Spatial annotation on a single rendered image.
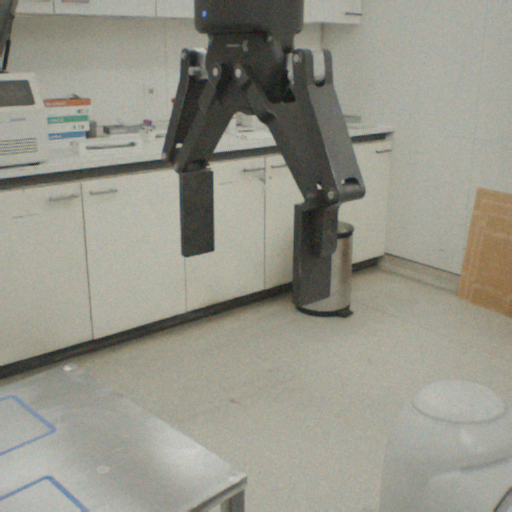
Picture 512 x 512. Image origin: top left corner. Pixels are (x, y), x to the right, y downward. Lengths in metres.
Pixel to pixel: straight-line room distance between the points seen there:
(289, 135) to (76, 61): 3.10
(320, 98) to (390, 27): 3.71
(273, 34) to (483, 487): 0.52
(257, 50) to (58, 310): 2.57
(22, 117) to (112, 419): 1.87
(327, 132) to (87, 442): 0.68
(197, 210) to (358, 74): 3.77
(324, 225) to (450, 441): 0.39
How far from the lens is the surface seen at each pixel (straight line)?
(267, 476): 2.27
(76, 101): 3.25
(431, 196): 3.98
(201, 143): 0.51
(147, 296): 3.14
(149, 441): 0.97
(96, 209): 2.90
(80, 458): 0.96
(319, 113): 0.41
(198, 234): 0.54
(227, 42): 0.47
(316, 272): 0.44
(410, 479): 0.79
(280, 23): 0.44
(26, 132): 2.74
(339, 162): 0.40
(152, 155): 2.98
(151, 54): 3.71
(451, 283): 4.00
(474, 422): 0.76
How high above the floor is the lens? 1.35
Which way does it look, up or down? 17 degrees down
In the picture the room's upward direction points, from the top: straight up
